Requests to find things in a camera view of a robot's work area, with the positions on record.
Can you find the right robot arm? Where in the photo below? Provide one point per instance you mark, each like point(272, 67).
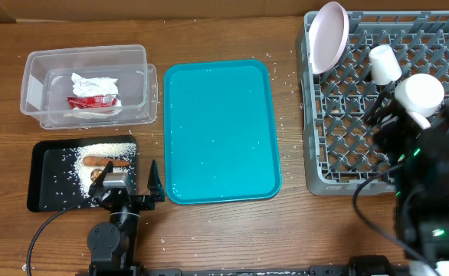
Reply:
point(418, 154)

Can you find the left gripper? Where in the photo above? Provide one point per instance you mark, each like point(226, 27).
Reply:
point(146, 203)

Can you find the white cup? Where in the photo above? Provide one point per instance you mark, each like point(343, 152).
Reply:
point(385, 66)

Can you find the pile of white rice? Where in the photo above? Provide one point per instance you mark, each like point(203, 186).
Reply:
point(80, 176)

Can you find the large white plate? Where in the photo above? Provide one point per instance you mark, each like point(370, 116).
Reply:
point(328, 37)

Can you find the red snack wrapper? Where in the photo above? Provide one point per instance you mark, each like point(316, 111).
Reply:
point(99, 101)

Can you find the black tray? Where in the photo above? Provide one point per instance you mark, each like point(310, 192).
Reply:
point(46, 168)

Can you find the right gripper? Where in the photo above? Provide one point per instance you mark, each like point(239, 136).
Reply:
point(400, 129)

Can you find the carrot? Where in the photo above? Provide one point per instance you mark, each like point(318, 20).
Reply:
point(102, 161)

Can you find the brown food scrap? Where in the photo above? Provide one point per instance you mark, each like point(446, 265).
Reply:
point(95, 174)

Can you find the white bowl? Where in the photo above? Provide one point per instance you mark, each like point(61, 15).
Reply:
point(420, 93)

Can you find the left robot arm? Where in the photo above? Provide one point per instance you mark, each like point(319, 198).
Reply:
point(113, 244)

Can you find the clear plastic bin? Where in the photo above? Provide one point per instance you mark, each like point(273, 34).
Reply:
point(47, 84)

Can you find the teal serving tray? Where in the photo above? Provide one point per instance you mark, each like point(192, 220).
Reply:
point(220, 134)

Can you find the small white plate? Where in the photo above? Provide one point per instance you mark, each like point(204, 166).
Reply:
point(419, 119)

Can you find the grey dishwasher rack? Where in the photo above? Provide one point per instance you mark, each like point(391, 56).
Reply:
point(338, 149)

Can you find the white printed paper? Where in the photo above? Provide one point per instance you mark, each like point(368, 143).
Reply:
point(90, 87)

